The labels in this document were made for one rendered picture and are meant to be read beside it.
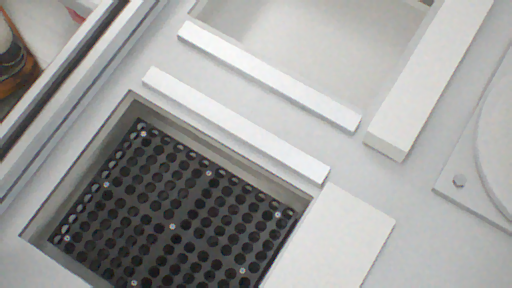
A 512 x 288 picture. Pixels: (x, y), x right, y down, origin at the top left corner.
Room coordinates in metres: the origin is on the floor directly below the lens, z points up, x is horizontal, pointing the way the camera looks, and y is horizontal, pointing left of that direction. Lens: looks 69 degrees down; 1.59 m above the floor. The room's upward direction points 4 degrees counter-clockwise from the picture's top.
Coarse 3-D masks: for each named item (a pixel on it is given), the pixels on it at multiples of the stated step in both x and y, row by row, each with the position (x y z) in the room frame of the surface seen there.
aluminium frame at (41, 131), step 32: (128, 0) 0.40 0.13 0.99; (160, 0) 0.42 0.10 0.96; (96, 32) 0.36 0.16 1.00; (128, 32) 0.37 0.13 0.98; (96, 64) 0.33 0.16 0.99; (64, 96) 0.29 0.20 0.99; (32, 128) 0.26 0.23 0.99; (64, 128) 0.27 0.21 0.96; (0, 160) 0.22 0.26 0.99; (32, 160) 0.23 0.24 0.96; (0, 192) 0.19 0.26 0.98
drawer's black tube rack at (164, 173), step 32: (128, 160) 0.25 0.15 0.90; (160, 160) 0.24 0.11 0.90; (192, 160) 0.24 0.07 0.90; (128, 192) 0.22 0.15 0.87; (160, 192) 0.21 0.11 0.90; (192, 192) 0.20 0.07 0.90; (224, 192) 0.21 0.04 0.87; (256, 192) 0.20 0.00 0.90; (96, 224) 0.17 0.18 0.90; (128, 224) 0.18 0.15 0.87; (160, 224) 0.18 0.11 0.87; (192, 224) 0.17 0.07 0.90; (224, 224) 0.17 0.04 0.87; (256, 224) 0.16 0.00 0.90; (288, 224) 0.16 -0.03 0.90; (96, 256) 0.14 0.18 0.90; (128, 256) 0.13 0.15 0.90; (160, 256) 0.13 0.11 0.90; (192, 256) 0.13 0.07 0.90; (224, 256) 0.13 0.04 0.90; (256, 256) 0.13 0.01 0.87
